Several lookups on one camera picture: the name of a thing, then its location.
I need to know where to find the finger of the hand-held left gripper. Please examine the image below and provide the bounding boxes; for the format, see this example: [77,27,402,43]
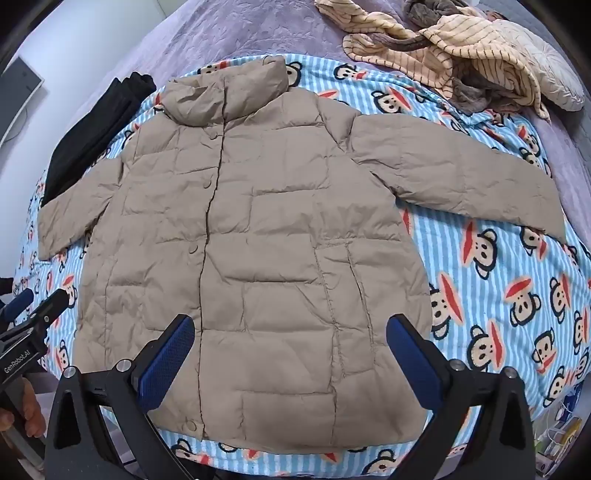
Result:
[0,288,36,325]
[27,288,70,331]

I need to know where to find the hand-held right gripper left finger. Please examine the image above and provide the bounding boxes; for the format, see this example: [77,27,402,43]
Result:
[44,314,197,480]

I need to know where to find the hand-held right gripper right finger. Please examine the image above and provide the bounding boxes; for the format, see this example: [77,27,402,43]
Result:
[385,314,539,480]

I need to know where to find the beige puffer jacket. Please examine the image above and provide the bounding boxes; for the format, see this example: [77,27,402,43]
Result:
[37,56,570,450]

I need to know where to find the person's left hand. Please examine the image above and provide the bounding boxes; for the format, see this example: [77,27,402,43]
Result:
[0,382,47,446]

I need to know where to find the blue striped monkey print blanket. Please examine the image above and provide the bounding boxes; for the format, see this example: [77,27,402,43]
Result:
[11,53,591,480]

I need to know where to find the black pants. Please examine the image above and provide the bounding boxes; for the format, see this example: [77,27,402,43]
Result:
[41,71,157,206]

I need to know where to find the white quilted pillow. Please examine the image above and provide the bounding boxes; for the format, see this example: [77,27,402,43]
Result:
[485,11,586,112]

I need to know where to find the cream striped garment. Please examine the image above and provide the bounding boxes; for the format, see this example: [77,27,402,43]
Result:
[315,0,552,121]

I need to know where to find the purple bedspread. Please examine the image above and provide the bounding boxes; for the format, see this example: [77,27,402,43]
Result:
[148,0,591,222]

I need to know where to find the grey brown garment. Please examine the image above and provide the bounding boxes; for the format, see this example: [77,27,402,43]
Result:
[365,0,509,116]

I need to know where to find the white cable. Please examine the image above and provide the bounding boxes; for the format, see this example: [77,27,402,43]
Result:
[536,392,573,457]

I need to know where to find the white framed wall monitor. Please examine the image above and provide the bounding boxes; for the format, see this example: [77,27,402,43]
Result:
[0,58,46,146]

